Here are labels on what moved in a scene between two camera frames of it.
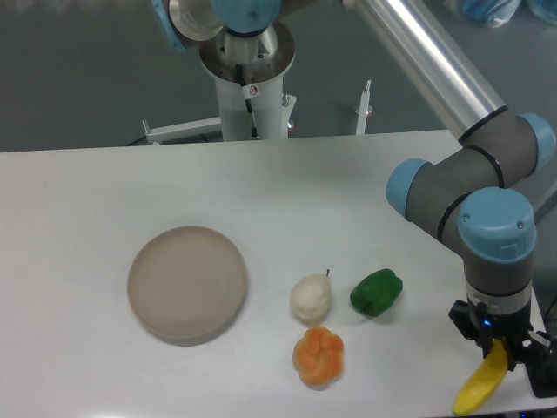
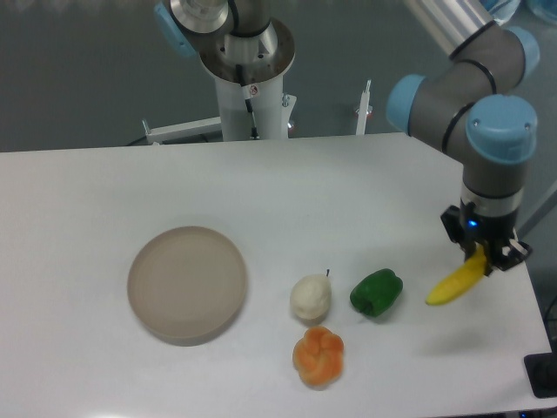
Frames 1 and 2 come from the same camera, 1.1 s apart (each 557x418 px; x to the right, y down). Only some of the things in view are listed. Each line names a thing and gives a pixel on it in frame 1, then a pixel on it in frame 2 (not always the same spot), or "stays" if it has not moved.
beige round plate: [186, 286] stays
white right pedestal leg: [363, 111] stays
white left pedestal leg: [183, 131] stays
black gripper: [476, 322] -> [495, 234]
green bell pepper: [377, 292] stays
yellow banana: [486, 380] -> [459, 281]
